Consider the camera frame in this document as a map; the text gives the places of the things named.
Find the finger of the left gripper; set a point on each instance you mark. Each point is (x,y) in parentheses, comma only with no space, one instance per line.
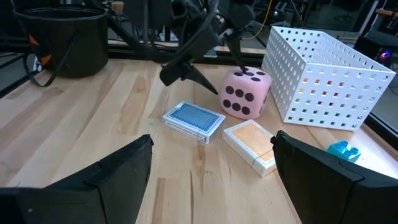
(180,73)
(236,46)

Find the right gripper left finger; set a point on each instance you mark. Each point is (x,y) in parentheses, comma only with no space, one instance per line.
(93,193)

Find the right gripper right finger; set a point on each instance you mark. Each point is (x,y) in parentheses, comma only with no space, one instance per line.
(326,193)

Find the teal toy block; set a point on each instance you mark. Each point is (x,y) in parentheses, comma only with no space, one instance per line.
(343,151)

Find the blue playing card deck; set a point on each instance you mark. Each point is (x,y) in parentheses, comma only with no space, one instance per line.
(194,119)

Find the pink foam die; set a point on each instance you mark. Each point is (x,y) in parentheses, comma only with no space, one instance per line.
(245,96)

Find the small card tile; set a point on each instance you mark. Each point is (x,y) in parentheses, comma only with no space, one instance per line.
(252,143)

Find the white perforated basket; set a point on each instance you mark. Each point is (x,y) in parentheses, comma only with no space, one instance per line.
(326,93)

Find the black bucket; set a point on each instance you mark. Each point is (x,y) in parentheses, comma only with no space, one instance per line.
(68,40)

